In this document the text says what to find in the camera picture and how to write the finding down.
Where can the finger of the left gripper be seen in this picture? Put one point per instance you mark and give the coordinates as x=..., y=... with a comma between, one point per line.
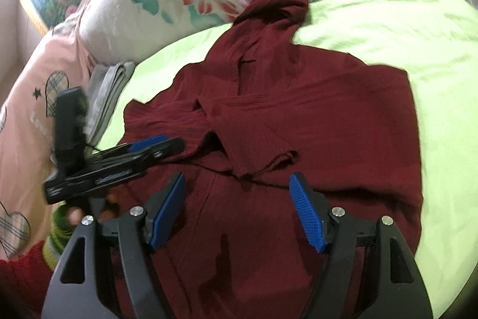
x=162, y=150
x=143, y=144

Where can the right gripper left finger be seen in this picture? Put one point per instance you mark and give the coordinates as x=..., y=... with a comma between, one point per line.
x=138, y=234

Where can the light green bed sheet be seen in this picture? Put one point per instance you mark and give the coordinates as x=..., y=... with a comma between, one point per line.
x=435, y=43

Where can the person's left hand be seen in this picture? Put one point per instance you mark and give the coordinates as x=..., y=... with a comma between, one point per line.
x=110, y=210

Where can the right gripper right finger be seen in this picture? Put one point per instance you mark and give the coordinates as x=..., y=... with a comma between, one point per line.
x=334, y=233

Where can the green striped sleeve cuff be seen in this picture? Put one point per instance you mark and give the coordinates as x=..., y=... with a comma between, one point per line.
x=64, y=222

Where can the pink heart pattern pillow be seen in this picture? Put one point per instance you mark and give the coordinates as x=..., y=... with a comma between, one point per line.
x=59, y=62

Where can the dark red knit sweater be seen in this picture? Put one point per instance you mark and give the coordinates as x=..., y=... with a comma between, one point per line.
x=255, y=111

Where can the grey folded towel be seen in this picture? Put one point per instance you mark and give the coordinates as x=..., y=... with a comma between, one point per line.
x=105, y=87

